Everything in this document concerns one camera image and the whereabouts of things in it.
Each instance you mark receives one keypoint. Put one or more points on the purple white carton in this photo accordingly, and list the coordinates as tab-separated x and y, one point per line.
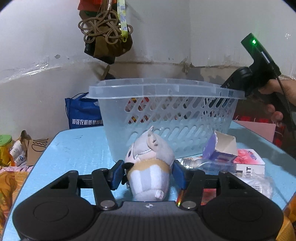
220	147

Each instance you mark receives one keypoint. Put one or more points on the brown hanging bag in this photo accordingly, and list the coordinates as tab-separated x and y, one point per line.
98	48

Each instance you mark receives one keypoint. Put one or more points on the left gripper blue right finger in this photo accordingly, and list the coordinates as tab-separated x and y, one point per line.
191	183

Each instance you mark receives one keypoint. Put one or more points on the blue tote bag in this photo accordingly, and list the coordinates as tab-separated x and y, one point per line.
82	111

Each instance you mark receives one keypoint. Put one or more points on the red black plaid pillow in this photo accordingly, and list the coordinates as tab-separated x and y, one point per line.
279	130

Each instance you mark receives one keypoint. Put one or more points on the brown paper bag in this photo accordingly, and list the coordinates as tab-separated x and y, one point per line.
33	148

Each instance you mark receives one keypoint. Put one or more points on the pink white tissue box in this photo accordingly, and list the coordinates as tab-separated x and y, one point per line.
249	162

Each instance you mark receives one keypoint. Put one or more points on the red hanging cloth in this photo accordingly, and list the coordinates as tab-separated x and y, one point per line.
95	5

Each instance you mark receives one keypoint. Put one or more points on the clear plastic packet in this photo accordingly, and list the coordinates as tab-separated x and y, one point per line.
260	183

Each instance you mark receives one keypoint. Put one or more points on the grey fox plush doll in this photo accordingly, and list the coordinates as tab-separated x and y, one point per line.
147	166

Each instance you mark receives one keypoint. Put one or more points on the person's right hand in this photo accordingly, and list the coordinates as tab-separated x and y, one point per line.
273	108

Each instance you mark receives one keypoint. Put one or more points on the green tin box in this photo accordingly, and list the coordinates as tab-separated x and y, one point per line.
6	141

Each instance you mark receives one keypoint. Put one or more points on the clear plastic lattice basket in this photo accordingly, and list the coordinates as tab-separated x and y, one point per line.
185	113

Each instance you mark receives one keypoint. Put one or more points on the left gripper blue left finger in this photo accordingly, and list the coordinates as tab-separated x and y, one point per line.
104	181

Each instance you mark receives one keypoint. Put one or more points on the white snack packet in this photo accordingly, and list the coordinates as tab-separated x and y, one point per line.
17	153

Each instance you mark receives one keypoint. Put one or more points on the pink board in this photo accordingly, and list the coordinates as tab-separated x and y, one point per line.
265	130

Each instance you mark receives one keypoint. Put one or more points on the orange floral blanket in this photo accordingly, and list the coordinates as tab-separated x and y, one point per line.
12	179

